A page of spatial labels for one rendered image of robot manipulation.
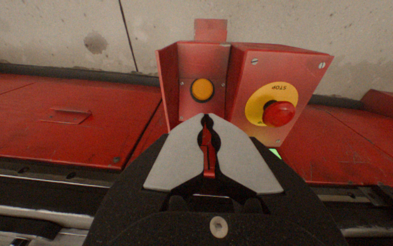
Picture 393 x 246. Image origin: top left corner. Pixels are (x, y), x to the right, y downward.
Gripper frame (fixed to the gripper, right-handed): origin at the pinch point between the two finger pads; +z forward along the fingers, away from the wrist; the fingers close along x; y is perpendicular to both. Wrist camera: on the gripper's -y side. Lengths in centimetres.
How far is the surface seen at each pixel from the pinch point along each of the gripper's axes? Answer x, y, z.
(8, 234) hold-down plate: -40.3, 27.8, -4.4
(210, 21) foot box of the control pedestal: 5, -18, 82
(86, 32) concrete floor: -75, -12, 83
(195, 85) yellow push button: -1.4, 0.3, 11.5
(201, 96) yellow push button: -0.3, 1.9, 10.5
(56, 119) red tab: -52, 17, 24
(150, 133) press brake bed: -17.2, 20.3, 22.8
